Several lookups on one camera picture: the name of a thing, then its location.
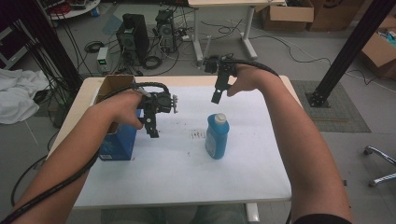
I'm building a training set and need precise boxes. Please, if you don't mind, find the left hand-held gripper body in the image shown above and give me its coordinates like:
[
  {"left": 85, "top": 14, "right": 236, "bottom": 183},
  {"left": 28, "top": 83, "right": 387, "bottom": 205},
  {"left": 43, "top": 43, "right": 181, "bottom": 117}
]
[{"left": 136, "top": 91, "right": 179, "bottom": 123}]

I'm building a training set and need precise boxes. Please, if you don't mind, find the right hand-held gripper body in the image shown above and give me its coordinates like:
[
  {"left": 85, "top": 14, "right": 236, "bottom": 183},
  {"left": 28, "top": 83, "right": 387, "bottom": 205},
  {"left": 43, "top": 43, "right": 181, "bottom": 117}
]
[{"left": 203, "top": 54, "right": 238, "bottom": 91}]

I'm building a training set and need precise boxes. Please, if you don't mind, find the person's right hand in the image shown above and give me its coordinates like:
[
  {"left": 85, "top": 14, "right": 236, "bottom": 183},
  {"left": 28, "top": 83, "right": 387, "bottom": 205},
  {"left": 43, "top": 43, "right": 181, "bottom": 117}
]
[{"left": 226, "top": 63, "right": 277, "bottom": 98}]

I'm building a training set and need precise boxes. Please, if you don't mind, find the person's left hand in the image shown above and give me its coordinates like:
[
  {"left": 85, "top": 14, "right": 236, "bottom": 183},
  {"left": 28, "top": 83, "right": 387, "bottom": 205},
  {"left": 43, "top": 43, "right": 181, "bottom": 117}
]
[{"left": 92, "top": 90, "right": 146, "bottom": 131}]

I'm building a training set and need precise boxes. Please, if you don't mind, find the blue cardboard box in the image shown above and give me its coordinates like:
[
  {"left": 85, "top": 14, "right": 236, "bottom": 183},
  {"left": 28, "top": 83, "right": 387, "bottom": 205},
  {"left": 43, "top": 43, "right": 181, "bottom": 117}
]
[{"left": 92, "top": 74, "right": 146, "bottom": 161}]

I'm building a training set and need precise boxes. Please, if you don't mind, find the blue bottle with white cap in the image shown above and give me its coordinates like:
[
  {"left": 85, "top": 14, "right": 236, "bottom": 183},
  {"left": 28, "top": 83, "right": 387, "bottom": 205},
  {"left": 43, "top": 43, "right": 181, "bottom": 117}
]
[{"left": 205, "top": 112, "right": 231, "bottom": 161}]

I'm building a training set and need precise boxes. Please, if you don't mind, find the white table mat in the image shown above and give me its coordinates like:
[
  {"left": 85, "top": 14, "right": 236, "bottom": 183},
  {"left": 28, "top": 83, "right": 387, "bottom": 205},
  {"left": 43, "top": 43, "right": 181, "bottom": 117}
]
[{"left": 74, "top": 85, "right": 292, "bottom": 209}]

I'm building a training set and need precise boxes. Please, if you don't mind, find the white desk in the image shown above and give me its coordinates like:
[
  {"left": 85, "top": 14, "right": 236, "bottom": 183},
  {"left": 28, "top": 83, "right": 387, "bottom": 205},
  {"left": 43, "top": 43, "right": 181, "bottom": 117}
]
[{"left": 187, "top": 0, "right": 288, "bottom": 63}]

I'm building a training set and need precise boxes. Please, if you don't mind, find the open grey computer case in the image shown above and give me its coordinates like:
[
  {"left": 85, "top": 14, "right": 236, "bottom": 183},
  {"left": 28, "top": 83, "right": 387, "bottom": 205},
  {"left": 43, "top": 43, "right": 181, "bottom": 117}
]
[{"left": 154, "top": 8, "right": 177, "bottom": 54}]

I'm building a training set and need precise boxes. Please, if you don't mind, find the black computer tower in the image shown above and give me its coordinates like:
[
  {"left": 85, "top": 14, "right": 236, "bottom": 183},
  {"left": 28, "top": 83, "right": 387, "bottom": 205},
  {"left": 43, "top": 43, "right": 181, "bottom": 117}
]
[{"left": 116, "top": 13, "right": 150, "bottom": 65}]

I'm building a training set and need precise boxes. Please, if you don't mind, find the white power supply unit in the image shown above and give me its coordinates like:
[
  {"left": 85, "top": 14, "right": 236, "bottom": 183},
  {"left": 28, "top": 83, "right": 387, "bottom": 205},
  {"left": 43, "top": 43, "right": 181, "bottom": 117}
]
[{"left": 96, "top": 46, "right": 110, "bottom": 75}]

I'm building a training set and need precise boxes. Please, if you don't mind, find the round white table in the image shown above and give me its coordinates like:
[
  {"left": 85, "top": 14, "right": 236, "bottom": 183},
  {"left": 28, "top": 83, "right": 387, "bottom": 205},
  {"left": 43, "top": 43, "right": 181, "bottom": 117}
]
[{"left": 46, "top": 0, "right": 102, "bottom": 21}]

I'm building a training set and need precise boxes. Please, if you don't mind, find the grey floor mat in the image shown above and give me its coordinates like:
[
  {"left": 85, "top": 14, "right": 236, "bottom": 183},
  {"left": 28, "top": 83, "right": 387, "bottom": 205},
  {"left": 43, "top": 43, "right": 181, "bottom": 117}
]
[{"left": 290, "top": 79, "right": 373, "bottom": 134}]

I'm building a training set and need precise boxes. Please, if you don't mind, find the white cloth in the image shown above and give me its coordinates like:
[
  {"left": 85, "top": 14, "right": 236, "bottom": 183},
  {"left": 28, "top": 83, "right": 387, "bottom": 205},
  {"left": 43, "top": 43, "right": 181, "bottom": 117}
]
[{"left": 0, "top": 68, "right": 50, "bottom": 125}]

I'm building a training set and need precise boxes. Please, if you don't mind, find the open brown cardboard box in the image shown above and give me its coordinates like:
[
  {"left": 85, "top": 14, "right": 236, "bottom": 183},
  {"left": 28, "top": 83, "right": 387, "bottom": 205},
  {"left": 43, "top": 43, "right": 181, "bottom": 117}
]
[{"left": 360, "top": 15, "right": 396, "bottom": 79}]

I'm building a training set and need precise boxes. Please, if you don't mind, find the chrome chair base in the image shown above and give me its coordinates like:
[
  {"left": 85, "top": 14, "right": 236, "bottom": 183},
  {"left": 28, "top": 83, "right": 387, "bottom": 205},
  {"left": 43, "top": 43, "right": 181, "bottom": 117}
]
[{"left": 362, "top": 145, "right": 396, "bottom": 188}]

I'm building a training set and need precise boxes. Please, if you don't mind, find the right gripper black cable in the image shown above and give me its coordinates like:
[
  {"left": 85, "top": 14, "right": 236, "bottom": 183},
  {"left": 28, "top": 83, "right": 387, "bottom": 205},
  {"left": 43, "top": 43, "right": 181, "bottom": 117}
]
[{"left": 222, "top": 57, "right": 280, "bottom": 77}]

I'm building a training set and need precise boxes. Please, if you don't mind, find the coiled black cable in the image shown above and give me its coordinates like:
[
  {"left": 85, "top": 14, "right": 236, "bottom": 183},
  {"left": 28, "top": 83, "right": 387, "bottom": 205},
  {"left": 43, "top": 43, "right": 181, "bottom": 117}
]
[{"left": 142, "top": 54, "right": 163, "bottom": 70}]

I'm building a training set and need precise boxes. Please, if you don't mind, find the black stand with cables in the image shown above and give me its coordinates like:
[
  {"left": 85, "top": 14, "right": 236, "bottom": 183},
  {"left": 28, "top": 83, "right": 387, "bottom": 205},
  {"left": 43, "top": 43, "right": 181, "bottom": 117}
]
[{"left": 6, "top": 0, "right": 84, "bottom": 91}]

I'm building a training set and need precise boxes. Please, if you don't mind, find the black metal post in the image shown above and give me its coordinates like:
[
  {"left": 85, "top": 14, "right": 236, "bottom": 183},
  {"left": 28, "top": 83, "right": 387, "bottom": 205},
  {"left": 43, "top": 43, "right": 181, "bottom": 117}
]
[{"left": 305, "top": 0, "right": 396, "bottom": 108}]

